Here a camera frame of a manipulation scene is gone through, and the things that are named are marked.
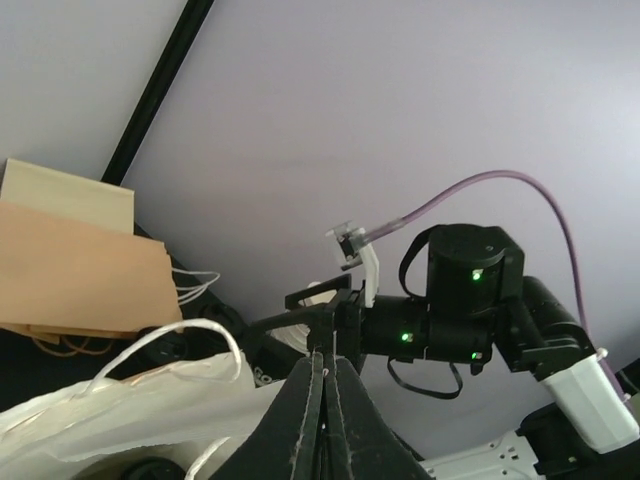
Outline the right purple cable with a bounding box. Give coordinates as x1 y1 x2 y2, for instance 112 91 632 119
367 169 636 406

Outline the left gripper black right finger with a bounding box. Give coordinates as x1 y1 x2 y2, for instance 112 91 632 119
323 355 430 480

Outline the orange kraft paper bag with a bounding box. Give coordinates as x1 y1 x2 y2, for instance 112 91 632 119
1 319 283 479

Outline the orange flat bag right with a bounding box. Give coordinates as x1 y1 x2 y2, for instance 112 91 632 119
1 202 182 338

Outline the right stack of paper cups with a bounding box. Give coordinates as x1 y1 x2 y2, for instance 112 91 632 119
252 282 336 389

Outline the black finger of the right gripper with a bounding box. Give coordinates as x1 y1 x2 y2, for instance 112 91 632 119
285 274 351 311
247 309 325 375

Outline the tan flat paper bag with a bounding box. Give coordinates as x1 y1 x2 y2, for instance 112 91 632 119
1 159 135 234

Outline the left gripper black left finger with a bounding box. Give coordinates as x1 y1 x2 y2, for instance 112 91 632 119
212 353 324 480

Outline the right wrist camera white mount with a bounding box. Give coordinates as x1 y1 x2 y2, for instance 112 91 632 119
325 222 380 309

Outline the right black frame post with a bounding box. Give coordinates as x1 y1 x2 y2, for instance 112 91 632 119
99 0 216 186

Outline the black lid stack right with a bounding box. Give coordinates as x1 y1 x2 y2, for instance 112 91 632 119
194 303 248 355

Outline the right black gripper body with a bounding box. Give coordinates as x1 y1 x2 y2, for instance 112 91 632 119
322 288 366 370

